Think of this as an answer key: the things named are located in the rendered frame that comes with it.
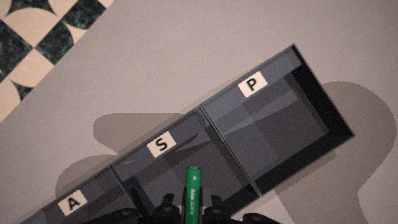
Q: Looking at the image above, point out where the green battery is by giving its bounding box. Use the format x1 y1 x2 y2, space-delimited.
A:
185 166 202 224

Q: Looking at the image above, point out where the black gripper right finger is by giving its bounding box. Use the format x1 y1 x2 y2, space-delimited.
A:
198 187 281 224

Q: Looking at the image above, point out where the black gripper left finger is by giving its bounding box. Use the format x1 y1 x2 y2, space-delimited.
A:
81 186 186 224

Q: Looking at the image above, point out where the dark grey three-compartment bin rack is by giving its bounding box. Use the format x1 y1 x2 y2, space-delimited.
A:
20 43 356 224

